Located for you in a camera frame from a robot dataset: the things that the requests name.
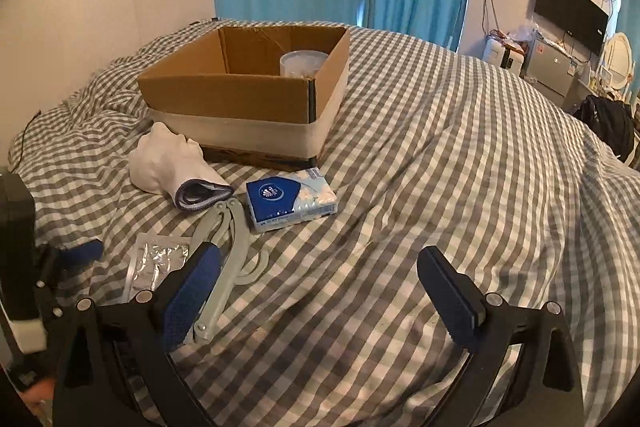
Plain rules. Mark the brown cardboard box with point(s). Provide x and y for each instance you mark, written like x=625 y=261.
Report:
x=230 y=104

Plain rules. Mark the person's left hand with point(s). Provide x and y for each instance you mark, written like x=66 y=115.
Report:
x=37 y=396

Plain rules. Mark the black wall television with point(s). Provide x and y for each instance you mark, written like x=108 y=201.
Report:
x=570 y=9

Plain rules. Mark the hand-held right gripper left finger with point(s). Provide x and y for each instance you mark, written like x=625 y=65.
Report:
x=192 y=292

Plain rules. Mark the black backpack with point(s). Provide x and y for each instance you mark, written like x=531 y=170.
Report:
x=607 y=124

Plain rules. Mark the white water dispenser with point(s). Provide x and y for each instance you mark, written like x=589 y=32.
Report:
x=492 y=49

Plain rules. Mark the white oval mirror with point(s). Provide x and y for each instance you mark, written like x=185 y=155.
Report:
x=619 y=57

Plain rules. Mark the blue tissue pack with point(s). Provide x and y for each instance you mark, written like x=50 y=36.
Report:
x=285 y=199

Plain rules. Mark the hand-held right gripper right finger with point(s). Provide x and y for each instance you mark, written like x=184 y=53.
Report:
x=457 y=302

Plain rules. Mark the grey white checked blanket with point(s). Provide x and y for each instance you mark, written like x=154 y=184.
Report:
x=425 y=167

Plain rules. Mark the clear round plastic container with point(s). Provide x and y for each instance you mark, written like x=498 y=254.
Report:
x=302 y=61

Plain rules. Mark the silver mini fridge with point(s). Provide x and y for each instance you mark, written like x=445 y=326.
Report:
x=547 y=64

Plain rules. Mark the clear plastic bag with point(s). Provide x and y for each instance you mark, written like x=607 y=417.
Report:
x=525 y=32

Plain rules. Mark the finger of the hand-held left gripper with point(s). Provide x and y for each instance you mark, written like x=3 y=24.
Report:
x=82 y=253

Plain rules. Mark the grey folding hanger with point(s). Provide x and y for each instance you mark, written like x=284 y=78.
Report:
x=232 y=247

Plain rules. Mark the silver foil blister pack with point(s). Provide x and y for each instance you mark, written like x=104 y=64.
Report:
x=155 y=262

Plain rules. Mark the white sock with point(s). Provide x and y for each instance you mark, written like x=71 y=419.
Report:
x=165 y=157

